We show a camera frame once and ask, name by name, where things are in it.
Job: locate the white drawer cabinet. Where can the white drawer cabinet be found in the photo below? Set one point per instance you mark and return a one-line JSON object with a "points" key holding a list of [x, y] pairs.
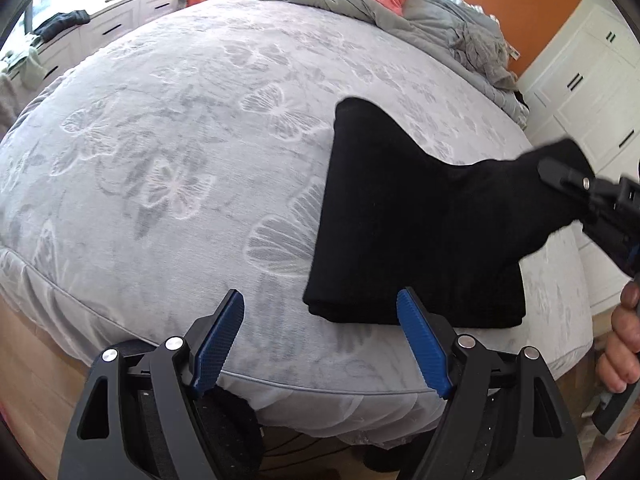
{"points": [[120, 15]]}

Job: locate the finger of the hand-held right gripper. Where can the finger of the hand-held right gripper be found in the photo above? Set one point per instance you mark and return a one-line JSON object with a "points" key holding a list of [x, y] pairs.
{"points": [[562, 172]]}

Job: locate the grey crumpled garment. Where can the grey crumpled garment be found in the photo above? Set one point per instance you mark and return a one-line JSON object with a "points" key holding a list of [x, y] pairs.
{"points": [[487, 55]]}

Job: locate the bed with grey butterfly cover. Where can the bed with grey butterfly cover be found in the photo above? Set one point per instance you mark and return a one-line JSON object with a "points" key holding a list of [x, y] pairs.
{"points": [[175, 210]]}

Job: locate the white wall socket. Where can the white wall socket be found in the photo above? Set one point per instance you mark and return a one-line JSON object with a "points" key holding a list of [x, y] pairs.
{"points": [[513, 53]]}

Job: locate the black pants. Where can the black pants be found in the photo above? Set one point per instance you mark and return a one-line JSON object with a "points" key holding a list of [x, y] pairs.
{"points": [[400, 220]]}

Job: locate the dark blue cloth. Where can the dark blue cloth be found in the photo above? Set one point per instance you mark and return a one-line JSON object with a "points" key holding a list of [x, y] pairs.
{"points": [[62, 22]]}

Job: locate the pale crumpled cloth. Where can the pale crumpled cloth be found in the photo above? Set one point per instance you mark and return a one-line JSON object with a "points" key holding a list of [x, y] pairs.
{"points": [[25, 65]]}

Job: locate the white wardrobe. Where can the white wardrobe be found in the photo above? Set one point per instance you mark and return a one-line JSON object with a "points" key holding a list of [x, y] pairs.
{"points": [[585, 105]]}

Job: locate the grey duvet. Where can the grey duvet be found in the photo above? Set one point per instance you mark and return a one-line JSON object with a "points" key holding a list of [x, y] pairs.
{"points": [[440, 15]]}

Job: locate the person's right hand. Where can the person's right hand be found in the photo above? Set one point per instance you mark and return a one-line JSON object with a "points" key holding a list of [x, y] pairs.
{"points": [[620, 350]]}

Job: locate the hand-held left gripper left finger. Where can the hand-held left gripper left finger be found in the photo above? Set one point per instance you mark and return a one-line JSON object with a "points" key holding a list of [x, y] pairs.
{"points": [[217, 342]]}

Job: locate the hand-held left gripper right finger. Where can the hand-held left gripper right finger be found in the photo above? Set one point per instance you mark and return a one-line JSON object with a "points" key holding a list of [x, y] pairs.
{"points": [[422, 345]]}

